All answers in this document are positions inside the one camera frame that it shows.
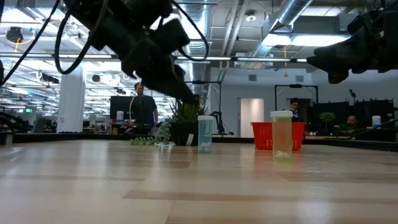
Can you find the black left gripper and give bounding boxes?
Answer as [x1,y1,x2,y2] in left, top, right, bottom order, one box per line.
[121,17,201,105]

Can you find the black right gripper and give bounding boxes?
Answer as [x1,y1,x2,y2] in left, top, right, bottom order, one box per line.
[307,9,398,85]

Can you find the blue pill bottle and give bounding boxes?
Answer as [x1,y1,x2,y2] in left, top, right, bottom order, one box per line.
[197,115,215,154]

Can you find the yellow pill bottle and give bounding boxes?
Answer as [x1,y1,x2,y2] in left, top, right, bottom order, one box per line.
[269,110,294,162]

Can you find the red plastic basket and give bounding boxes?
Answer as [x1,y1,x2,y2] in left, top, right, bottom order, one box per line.
[251,121,308,152]

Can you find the rectangular ceiling light panel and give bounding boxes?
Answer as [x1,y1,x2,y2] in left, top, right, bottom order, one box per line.
[262,33,351,47]

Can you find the standing person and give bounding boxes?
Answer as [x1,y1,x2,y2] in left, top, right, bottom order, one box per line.
[129,82,159,135]

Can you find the black partition screen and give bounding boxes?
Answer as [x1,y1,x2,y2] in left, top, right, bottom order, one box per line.
[312,99,396,138]

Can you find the small green tree plant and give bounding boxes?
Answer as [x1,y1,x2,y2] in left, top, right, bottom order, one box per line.
[319,111,336,136]

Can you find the potted succulent black pot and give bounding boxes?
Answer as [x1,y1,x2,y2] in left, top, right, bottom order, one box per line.
[129,99,208,147]

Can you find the seated person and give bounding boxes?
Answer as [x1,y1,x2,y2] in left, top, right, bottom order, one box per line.
[282,97,304,123]
[338,115,359,136]

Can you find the black monitor screen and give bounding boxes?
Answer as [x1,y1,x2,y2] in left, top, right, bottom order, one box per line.
[109,95,136,121]

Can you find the long ceiling light strip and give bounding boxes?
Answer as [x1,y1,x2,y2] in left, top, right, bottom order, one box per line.
[0,53,308,64]

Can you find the white door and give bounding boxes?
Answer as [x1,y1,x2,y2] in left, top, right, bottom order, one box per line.
[239,98,265,138]

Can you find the white square column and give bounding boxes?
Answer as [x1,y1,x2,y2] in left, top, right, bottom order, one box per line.
[56,63,87,134]

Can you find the black ceiling spotlight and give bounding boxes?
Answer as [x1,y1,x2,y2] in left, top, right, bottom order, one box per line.
[5,26,24,44]

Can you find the silver ventilation duct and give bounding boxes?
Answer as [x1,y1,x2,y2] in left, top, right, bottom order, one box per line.
[178,1,213,105]
[248,0,313,68]

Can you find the black frame stand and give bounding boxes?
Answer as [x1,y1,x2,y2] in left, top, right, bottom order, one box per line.
[274,83,319,124]
[185,80,223,138]

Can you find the arched black gripper cable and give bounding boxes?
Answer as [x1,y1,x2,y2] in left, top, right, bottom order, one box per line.
[170,0,210,62]

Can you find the yellow hanging cord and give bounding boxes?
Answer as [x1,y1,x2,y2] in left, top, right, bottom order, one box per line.
[283,45,289,78]

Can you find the thin black slanted cable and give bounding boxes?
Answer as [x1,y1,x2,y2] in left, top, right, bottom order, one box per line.
[347,118,398,140]

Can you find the looped black arm cable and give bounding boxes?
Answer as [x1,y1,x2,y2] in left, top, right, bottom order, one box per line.
[54,0,109,76]

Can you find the long black arm cable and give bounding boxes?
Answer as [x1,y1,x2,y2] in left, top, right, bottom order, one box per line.
[0,0,62,87]

